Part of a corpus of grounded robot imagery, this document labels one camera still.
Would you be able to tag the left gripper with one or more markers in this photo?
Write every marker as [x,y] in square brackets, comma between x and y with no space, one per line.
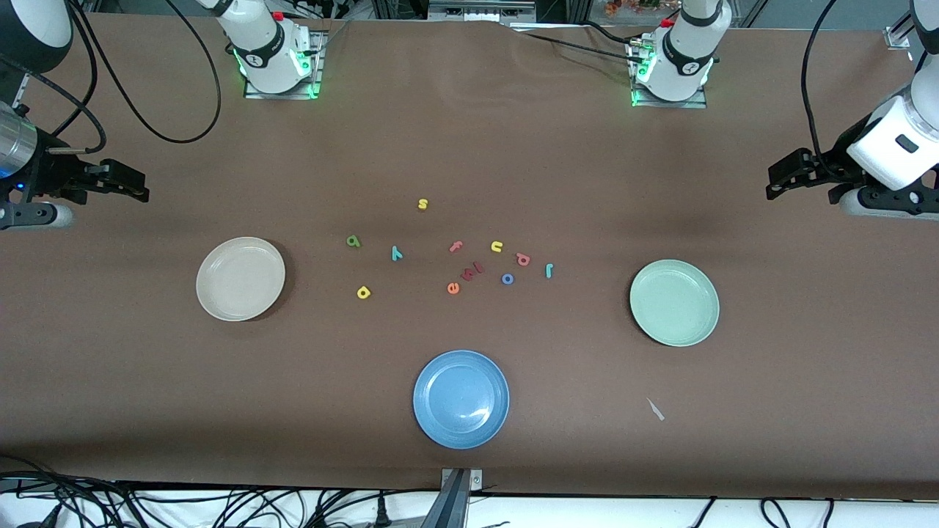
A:
[836,158]

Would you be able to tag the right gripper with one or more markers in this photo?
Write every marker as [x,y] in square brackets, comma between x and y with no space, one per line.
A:
[50,171]

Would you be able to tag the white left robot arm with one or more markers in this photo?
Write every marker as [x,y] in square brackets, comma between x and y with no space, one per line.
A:
[682,51]

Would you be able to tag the beige brown plate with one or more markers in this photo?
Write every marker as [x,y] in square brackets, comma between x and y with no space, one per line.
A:
[240,279]

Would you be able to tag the pale green plate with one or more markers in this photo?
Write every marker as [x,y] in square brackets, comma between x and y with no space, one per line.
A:
[675,302]

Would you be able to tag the brown table cover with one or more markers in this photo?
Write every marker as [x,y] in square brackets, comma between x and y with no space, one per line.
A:
[147,381]

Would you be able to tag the orange decorative foliage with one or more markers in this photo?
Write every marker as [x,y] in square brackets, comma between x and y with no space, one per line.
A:
[631,6]

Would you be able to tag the small white paper scrap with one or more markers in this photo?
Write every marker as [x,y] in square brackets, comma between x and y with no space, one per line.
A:
[656,411]

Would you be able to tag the blue plate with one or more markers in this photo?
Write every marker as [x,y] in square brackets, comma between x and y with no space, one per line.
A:
[461,400]

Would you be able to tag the black power plug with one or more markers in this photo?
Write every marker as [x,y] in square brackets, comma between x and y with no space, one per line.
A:
[382,513]

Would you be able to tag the aluminium table corner rail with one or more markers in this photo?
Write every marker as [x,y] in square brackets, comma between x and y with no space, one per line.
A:
[24,86]
[896,38]

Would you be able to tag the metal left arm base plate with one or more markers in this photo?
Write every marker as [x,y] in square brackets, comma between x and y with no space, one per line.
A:
[671,104]

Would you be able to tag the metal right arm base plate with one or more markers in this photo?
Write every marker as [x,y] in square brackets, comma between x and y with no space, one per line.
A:
[317,66]

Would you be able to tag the silver aluminium frame profile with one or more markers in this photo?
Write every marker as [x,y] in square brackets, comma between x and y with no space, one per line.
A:
[477,11]

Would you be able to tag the metal table edge bracket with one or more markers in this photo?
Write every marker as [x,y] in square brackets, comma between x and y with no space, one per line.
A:
[458,499]

